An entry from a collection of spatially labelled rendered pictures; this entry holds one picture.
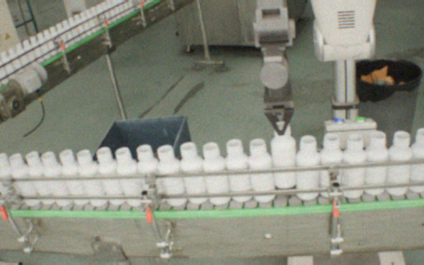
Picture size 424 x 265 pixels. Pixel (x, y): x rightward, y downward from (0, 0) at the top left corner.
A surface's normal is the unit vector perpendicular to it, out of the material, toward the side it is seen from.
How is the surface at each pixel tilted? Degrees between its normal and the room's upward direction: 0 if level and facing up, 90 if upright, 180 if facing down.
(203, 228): 90
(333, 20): 90
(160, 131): 90
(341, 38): 90
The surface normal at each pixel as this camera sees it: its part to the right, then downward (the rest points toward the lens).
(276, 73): -0.16, 0.50
